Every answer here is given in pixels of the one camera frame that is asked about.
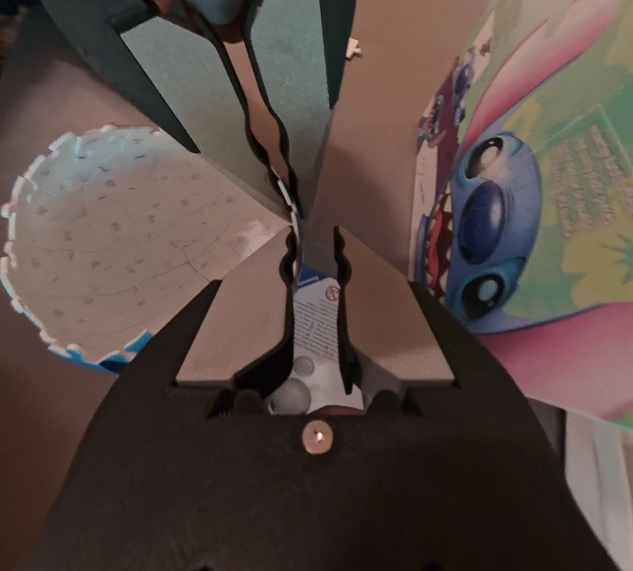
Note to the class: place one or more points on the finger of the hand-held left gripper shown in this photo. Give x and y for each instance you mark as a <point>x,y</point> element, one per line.
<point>193,86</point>
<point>296,51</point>

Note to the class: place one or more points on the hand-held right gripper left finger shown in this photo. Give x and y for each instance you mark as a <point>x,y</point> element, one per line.
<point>237,328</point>

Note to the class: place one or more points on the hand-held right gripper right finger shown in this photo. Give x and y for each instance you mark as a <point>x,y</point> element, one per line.
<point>390,328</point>

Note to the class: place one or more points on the white puzzle piece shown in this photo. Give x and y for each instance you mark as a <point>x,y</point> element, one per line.
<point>353,48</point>
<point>292,207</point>

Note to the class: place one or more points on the partly built blue puzzle ball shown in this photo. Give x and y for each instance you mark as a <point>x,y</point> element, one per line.
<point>123,244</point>

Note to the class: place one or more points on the printed cardboard puzzle box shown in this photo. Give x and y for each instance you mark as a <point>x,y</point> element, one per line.
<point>544,185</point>

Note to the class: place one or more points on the white instruction leaflet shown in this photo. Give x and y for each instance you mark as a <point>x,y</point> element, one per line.
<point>316,323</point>

